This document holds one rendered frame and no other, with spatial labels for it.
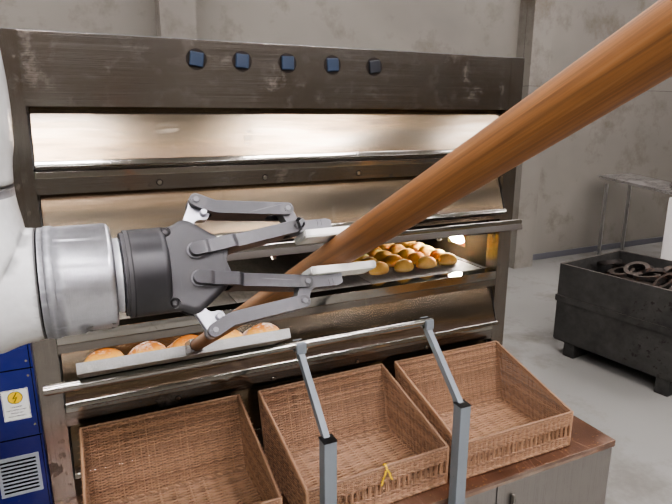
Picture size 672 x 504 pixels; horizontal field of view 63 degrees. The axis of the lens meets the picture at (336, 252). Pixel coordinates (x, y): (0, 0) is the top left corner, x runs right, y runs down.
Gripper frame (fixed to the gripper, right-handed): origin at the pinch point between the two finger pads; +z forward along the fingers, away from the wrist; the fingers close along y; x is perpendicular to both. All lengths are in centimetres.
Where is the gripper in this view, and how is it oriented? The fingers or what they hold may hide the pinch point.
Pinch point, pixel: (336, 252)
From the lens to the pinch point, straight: 54.8
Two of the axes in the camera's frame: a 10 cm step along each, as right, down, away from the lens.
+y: 1.9, 9.6, -1.9
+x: 3.9, -2.5, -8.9
